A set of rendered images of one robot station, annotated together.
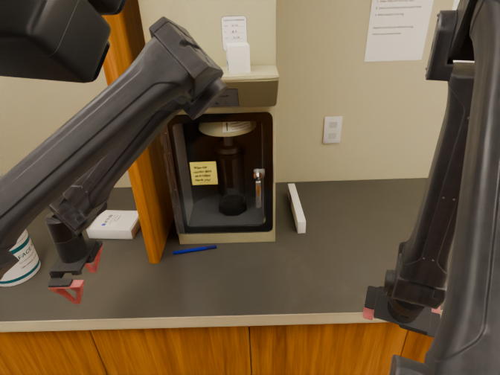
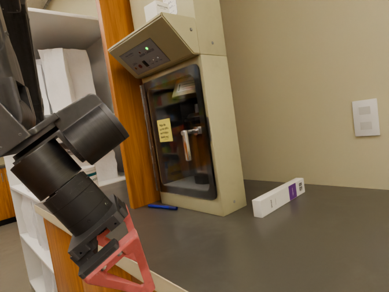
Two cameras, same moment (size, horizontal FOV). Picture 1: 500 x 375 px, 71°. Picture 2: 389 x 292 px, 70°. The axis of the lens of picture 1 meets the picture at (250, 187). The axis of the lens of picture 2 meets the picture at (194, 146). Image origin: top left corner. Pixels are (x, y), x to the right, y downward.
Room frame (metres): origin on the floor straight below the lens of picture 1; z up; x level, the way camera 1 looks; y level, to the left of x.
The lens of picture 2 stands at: (0.35, -0.64, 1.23)
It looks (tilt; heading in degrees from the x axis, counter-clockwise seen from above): 5 degrees down; 48
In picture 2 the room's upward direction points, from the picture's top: 8 degrees counter-clockwise
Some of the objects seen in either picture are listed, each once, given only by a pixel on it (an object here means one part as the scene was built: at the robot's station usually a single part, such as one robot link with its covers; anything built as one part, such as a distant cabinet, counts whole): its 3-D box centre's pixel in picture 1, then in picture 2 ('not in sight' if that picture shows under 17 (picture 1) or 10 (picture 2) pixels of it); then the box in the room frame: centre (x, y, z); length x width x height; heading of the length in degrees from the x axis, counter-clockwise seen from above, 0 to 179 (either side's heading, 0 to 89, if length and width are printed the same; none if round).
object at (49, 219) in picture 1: (65, 223); not in sight; (0.60, 0.39, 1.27); 0.07 x 0.06 x 0.07; 157
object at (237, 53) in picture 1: (237, 57); (157, 16); (0.86, 0.02, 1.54); 0.05 x 0.05 x 0.06; 7
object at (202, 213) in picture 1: (222, 178); (175, 135); (0.92, 0.08, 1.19); 0.30 x 0.01 x 0.40; 89
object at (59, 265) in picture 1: (71, 248); not in sight; (0.60, 0.39, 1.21); 0.10 x 0.07 x 0.07; 0
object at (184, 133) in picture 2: (258, 190); (190, 143); (0.88, -0.02, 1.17); 0.05 x 0.03 x 0.10; 179
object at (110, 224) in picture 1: (116, 224); not in sight; (1.03, 0.48, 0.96); 0.16 x 0.12 x 0.04; 84
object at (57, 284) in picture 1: (74, 283); not in sight; (0.56, 0.39, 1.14); 0.07 x 0.07 x 0.09; 0
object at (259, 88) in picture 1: (212, 92); (149, 51); (0.87, 0.08, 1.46); 0.32 x 0.12 x 0.10; 89
